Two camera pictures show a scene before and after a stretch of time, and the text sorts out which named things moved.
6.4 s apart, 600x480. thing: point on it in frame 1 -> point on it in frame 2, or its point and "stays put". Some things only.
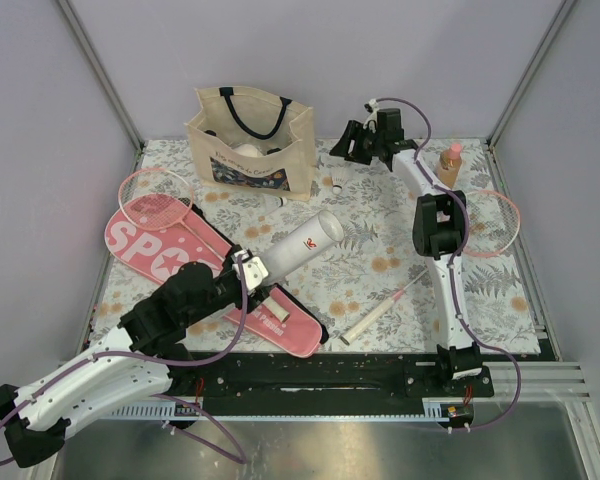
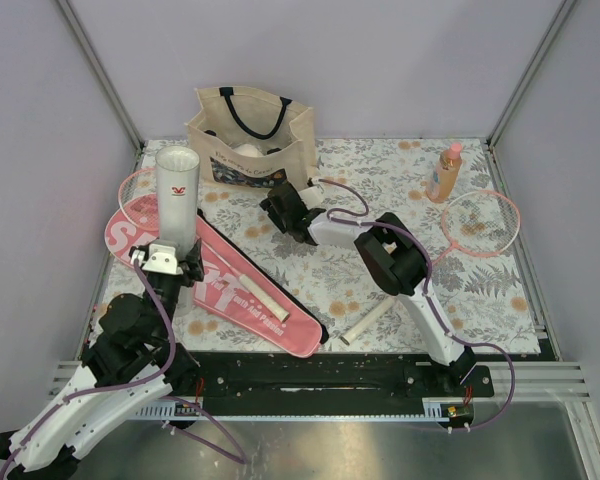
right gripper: [354, 132] -> [265, 204]
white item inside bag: [248, 150] stays put
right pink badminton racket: [492, 228] stays put
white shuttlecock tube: [302, 245] -> [177, 206]
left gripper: [251, 300] -> [196, 271]
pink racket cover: [149, 235] stays put
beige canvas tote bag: [252, 142] stays put
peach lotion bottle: [449, 164] stays put
